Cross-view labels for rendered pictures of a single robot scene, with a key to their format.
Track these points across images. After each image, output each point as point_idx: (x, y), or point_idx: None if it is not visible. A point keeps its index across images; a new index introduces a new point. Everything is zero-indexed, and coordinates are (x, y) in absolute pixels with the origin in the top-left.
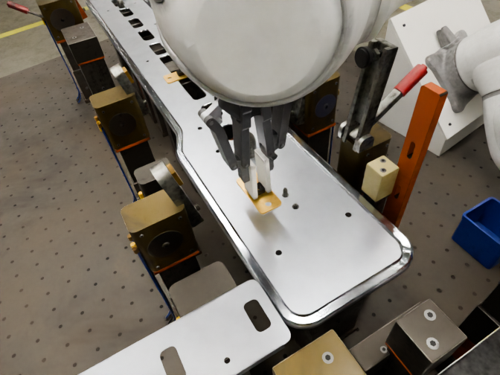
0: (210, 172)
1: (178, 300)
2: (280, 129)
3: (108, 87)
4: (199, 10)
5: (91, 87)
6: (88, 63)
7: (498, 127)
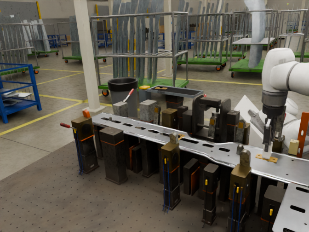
0: (235, 161)
1: (271, 198)
2: (274, 130)
3: (122, 155)
4: None
5: (116, 156)
6: (117, 144)
7: (290, 136)
